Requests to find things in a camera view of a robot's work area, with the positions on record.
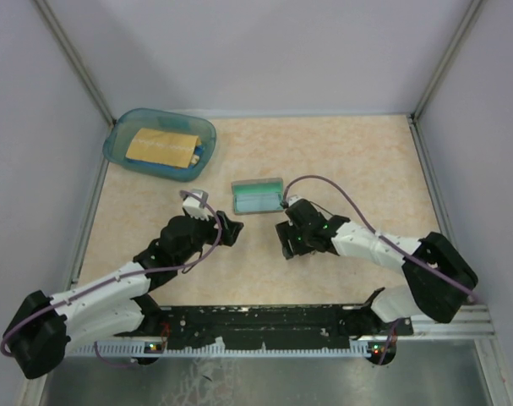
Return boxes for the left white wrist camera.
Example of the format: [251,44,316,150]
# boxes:
[180,189,210,221]

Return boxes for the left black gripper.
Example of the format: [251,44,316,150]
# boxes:
[175,210,243,267]

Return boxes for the light blue cleaning cloth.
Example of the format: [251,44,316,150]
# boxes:
[234,194,281,214]

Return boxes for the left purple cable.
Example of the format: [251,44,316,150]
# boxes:
[0,189,221,369]

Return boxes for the teal plastic bin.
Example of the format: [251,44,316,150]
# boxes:
[102,108,217,183]

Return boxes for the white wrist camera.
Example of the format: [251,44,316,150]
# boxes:
[180,189,210,221]
[281,195,301,210]

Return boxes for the metal frame sunglasses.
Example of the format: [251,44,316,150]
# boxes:
[310,205,336,254]

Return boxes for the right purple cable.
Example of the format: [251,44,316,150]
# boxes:
[283,175,480,365]

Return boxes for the purple cable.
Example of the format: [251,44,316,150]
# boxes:
[0,189,221,369]
[283,175,480,365]

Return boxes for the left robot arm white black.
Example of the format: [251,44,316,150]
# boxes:
[0,211,244,380]

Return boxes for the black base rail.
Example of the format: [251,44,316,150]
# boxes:
[112,303,412,365]

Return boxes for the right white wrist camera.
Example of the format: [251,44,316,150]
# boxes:
[281,195,301,210]

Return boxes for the grey glasses case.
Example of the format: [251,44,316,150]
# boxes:
[232,178,284,215]

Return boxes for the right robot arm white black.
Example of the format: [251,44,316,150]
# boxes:
[276,199,478,337]

